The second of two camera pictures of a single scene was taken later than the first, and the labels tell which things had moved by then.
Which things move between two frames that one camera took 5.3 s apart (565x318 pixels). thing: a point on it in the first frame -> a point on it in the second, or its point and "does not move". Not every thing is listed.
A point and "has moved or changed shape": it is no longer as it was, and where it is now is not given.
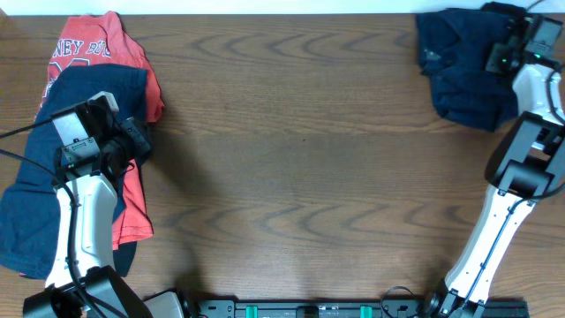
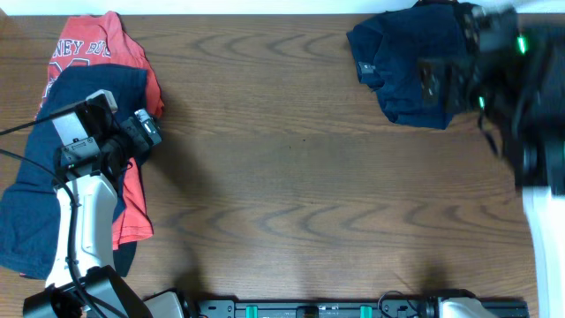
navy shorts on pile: [29, 223] does not move
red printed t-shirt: [104, 39] does not move
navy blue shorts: [453, 48] has moved or changed shape
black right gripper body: [498, 57] -> [435, 82]
